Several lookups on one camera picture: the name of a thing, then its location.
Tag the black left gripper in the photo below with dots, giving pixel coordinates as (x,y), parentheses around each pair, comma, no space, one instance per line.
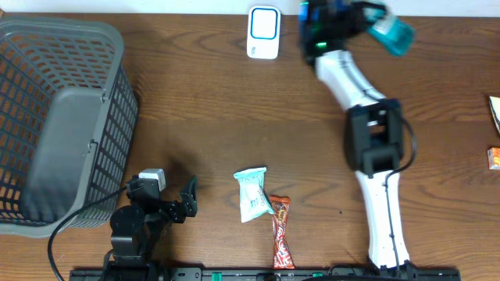
(189,200)

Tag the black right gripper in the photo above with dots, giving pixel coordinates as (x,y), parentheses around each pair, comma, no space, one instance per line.
(358,10)

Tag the teal tissue pack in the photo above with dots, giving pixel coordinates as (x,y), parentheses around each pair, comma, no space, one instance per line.
(253,200)

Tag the blue mouthwash bottle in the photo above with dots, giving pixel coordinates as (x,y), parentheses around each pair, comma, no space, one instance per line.
(394,34)

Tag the red brown snack bar wrapper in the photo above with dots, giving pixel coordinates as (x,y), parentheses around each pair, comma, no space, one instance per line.
(282,258)

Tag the yellow chips bag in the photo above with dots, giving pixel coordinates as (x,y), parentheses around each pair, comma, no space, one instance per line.
(494,103)

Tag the small orange snack packet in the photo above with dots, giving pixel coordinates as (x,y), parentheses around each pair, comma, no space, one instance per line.
(493,157)

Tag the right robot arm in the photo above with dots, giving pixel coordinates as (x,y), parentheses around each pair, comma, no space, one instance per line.
(374,125)

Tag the grey plastic shopping basket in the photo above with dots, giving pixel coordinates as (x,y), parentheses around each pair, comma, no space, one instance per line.
(68,114)

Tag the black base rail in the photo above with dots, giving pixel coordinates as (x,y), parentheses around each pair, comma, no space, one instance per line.
(406,272)

